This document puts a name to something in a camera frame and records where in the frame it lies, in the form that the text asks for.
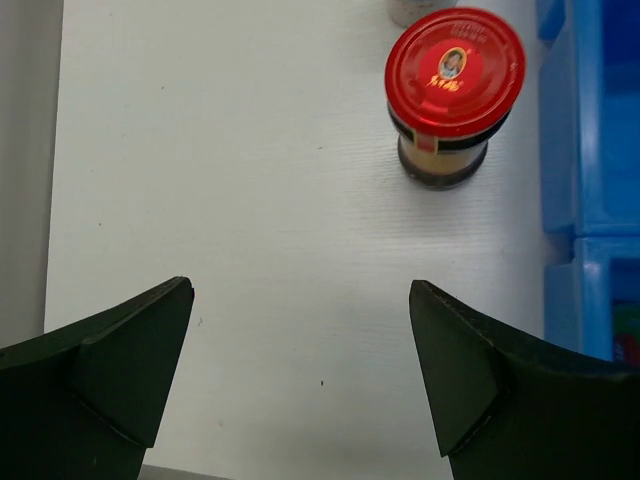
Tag red-lidded sauce jar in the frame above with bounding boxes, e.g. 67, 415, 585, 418
384, 7, 527, 190

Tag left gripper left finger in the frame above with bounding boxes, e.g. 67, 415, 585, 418
1, 277, 194, 479

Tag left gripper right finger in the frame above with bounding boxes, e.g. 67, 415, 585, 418
409, 280, 639, 479

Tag yellow-capped sauce bottle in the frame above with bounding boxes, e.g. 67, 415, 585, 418
612, 300, 640, 367

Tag blue three-compartment plastic bin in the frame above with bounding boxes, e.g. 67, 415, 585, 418
536, 1, 639, 362

